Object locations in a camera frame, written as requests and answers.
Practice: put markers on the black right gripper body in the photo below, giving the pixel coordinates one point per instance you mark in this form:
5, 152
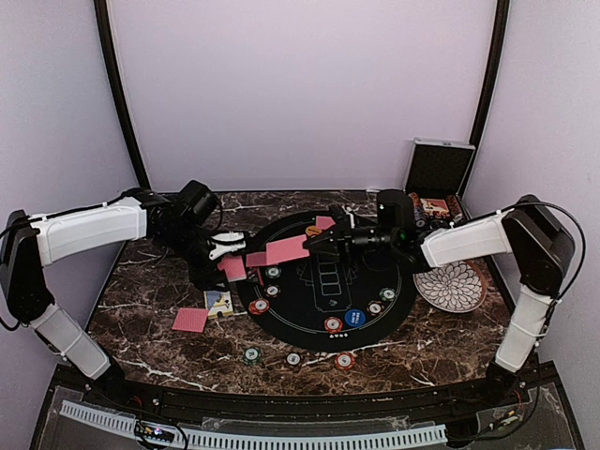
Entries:
381, 240

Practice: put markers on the red backed card deck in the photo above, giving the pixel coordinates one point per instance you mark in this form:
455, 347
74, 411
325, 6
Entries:
233, 268

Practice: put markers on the black left frame post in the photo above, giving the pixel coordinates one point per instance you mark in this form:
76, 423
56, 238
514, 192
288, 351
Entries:
120, 103

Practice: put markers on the blue small blind button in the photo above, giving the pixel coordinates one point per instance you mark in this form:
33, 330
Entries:
355, 318

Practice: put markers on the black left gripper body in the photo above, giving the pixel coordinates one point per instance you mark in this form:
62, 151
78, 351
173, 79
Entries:
202, 277

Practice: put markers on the black red poker chip stack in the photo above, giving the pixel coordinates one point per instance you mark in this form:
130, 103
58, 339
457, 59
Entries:
293, 359

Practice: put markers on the boxed card deck in case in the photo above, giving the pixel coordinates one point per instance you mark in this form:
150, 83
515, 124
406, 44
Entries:
435, 208

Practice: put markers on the white slotted cable duct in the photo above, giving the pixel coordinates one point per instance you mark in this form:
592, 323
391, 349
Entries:
251, 435

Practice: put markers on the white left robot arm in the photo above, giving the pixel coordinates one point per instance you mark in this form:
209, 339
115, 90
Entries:
53, 266

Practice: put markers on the green poker chip stack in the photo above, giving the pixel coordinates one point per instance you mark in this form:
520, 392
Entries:
252, 356

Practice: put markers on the black corner frame post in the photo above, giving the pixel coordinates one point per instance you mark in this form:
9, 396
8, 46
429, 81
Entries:
491, 72

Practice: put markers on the blue backed card deck box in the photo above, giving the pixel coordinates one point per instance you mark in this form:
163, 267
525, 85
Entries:
219, 304

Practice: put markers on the purple and orange chip roll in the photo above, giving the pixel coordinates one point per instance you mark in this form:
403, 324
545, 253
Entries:
418, 210

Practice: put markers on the aluminium poker case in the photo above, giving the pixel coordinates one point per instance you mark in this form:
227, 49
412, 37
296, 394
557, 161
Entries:
438, 169

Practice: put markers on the red yellow poker chip stack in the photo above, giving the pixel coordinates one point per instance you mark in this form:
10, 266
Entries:
344, 361

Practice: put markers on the round black poker mat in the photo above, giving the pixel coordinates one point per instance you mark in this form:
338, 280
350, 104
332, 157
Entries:
313, 289

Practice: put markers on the patterned ceramic plate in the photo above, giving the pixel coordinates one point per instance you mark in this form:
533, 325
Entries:
458, 287

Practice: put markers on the brown chip roll in case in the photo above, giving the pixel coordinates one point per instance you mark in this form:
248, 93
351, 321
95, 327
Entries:
455, 209

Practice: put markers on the orange big blind button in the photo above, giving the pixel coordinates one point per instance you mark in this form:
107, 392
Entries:
312, 230

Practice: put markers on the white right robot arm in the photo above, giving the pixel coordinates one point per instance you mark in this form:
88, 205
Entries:
528, 230

